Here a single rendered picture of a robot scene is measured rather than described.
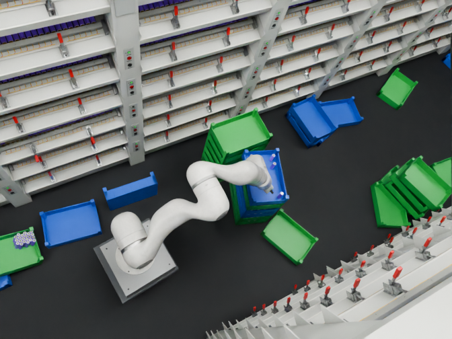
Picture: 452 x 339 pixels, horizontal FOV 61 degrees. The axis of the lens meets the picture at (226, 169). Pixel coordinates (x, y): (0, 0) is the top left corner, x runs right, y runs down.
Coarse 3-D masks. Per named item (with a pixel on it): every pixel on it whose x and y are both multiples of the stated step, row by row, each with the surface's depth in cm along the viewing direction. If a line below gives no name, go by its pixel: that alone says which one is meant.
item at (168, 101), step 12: (240, 72) 217; (192, 84) 209; (204, 84) 213; (216, 84) 209; (228, 84) 218; (240, 84) 220; (156, 96) 202; (168, 96) 200; (180, 96) 208; (192, 96) 211; (204, 96) 213; (216, 96) 220; (144, 108) 202; (156, 108) 204; (168, 108) 206
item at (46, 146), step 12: (120, 108) 193; (84, 120) 192; (108, 120) 196; (120, 120) 198; (72, 132) 190; (84, 132) 192; (96, 132) 194; (0, 144) 180; (36, 144) 185; (48, 144) 186; (60, 144) 188; (0, 156) 180; (12, 156) 181; (24, 156) 183
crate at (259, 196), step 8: (248, 152) 215; (256, 152) 216; (264, 152) 218; (272, 152) 219; (264, 160) 220; (272, 160) 220; (280, 168) 214; (272, 176) 216; (280, 176) 214; (272, 184) 214; (280, 184) 215; (248, 192) 209; (256, 192) 211; (264, 192) 212; (256, 200) 201; (264, 200) 210; (272, 200) 205; (280, 200) 206
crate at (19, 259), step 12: (0, 240) 210; (12, 240) 214; (0, 252) 208; (12, 252) 210; (24, 252) 214; (36, 252) 217; (0, 264) 205; (12, 264) 208; (24, 264) 210; (36, 264) 212; (0, 276) 202
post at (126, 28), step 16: (112, 0) 125; (112, 16) 131; (128, 16) 134; (128, 32) 141; (128, 96) 177; (128, 112) 190; (128, 128) 204; (128, 144) 219; (128, 160) 247; (144, 160) 249
